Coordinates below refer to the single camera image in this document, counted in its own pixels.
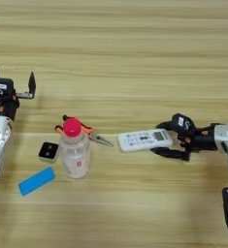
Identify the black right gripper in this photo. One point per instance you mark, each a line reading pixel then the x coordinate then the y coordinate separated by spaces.
pixel 202 140

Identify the orange black needle-nose pliers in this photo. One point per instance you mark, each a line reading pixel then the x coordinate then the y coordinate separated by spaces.
pixel 99 139

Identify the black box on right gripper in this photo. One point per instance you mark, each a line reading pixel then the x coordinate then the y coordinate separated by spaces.
pixel 182 123

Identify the white remote control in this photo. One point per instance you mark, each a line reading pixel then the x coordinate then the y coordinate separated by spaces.
pixel 144 140

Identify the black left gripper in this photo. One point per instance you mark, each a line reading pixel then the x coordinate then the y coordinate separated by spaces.
pixel 6 107

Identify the blue rectangular block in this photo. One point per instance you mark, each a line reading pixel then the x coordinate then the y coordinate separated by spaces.
pixel 37 180

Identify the small black square box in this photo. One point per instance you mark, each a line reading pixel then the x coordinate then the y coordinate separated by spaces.
pixel 48 151

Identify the clear bottle with red cap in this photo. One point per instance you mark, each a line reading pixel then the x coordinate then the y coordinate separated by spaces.
pixel 75 155

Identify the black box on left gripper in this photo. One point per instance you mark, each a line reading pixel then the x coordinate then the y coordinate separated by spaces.
pixel 1 87

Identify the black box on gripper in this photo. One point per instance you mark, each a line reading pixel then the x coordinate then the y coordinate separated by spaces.
pixel 1 87
pixel 182 123

